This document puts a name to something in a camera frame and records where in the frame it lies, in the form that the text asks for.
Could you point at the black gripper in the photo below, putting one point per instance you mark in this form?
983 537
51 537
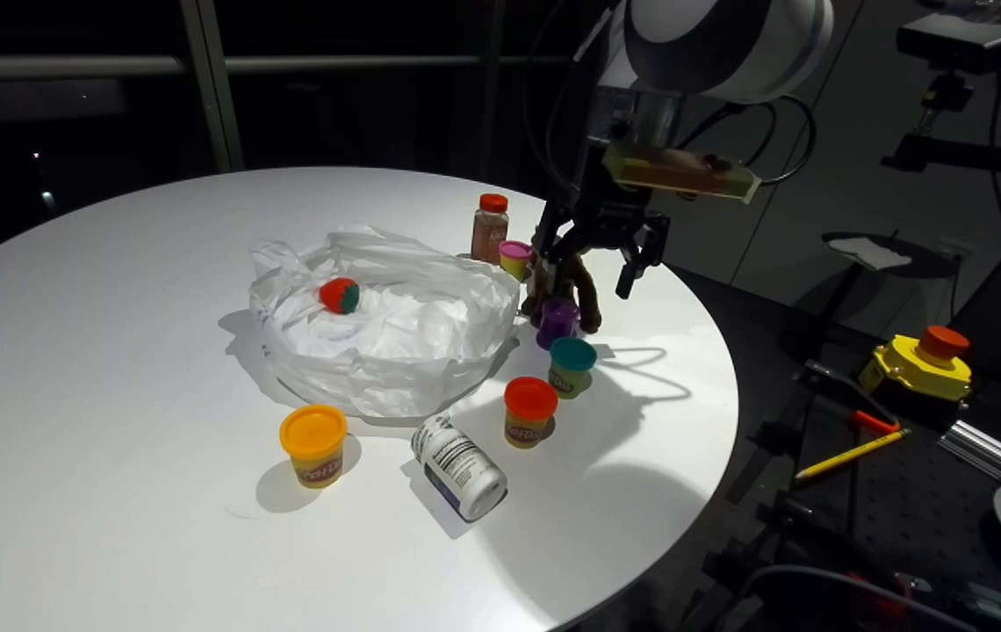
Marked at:
608 210

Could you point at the teal lid dough tub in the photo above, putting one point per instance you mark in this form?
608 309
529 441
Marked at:
574 365

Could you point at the orange lid dough tub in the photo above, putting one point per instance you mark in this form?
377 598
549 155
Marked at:
530 409

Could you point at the white pill bottle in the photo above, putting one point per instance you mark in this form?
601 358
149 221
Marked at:
462 469

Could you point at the red lid dough tub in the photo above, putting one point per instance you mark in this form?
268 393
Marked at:
339 297

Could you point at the yellow lid dough tub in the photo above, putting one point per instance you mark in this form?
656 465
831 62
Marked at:
313 442

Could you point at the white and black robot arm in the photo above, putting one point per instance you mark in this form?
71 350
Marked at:
731 48

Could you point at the pink lid dough tub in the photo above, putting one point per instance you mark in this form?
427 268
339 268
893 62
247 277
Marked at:
514 257

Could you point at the red cap spice jar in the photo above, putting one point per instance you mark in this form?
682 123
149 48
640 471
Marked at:
488 228

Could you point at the white plastic bag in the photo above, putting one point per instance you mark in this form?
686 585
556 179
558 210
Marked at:
405 339

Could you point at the dark stand with grey plate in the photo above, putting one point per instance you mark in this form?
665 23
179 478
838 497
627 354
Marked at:
873 250

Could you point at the yellow pencil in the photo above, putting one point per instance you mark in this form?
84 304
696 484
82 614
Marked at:
850 458

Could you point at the yellow emergency stop button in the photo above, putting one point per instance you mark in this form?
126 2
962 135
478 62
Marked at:
919 361

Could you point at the aluminium profile bar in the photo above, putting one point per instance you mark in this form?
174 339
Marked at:
990 446

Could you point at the teal and red hand tools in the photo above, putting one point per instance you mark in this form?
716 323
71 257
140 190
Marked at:
990 604

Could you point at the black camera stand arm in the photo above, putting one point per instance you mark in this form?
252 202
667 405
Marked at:
965 151

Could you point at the black camera box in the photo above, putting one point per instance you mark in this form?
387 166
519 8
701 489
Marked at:
962 38

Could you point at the light grey window post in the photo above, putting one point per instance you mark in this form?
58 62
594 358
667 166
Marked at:
210 82

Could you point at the grey metal window rail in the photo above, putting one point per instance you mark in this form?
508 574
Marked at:
78 68

